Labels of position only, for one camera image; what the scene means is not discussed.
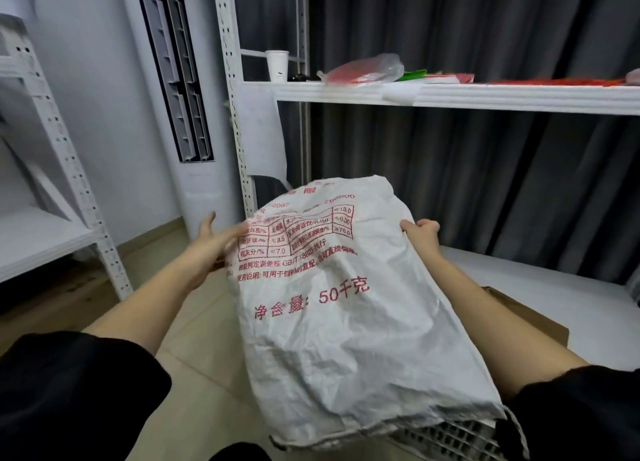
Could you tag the person's right hand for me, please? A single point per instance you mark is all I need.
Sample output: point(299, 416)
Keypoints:
point(425, 238)

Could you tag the person's left hand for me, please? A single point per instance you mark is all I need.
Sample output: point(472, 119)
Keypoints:
point(210, 250)

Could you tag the white woven sack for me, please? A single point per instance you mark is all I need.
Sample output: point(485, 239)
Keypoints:
point(350, 325)

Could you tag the taped cardboard box white label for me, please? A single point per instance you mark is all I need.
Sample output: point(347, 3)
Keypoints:
point(540, 318)

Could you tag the person's right forearm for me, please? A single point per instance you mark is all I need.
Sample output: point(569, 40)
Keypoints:
point(500, 330)

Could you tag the person's left forearm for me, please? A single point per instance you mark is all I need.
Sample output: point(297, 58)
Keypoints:
point(145, 305)

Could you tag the flat brown cardboard box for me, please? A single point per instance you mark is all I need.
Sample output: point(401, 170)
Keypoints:
point(45, 300)

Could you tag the clear plastic bag red contents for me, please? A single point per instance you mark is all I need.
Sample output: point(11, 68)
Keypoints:
point(365, 70)

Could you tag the person's black left sleeve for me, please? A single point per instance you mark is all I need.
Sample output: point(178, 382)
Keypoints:
point(75, 395)

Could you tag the person's black sleeve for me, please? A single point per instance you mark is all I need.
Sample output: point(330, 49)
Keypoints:
point(580, 415)
point(75, 395)

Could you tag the person's black right sleeve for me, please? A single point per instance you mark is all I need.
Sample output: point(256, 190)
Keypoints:
point(580, 415)

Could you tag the white cylindrical appliance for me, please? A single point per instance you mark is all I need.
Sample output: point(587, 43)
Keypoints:
point(200, 185)

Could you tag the grey curtain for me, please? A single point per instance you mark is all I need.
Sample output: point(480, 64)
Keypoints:
point(475, 175)

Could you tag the white paper sheet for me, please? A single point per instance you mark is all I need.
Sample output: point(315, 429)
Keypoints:
point(260, 130)

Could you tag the white tape strip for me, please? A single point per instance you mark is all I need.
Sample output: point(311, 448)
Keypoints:
point(402, 93)

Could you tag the white metal shelf rack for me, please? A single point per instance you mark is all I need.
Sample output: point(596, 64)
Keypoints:
point(500, 98)
point(70, 165)

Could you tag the flat white packet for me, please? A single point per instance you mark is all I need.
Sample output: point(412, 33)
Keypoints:
point(440, 78)

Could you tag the green item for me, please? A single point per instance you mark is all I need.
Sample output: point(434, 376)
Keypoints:
point(412, 74)

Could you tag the small red packet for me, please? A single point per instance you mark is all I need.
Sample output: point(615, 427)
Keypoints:
point(465, 78)

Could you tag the white paper cup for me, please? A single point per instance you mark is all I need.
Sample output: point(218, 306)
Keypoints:
point(277, 66)

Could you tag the pile of red ties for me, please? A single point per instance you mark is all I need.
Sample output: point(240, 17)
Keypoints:
point(555, 81)

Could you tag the white plastic slotted basket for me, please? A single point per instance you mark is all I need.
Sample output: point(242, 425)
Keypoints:
point(450, 440)

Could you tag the pink roll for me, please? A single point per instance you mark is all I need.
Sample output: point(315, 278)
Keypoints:
point(634, 77)

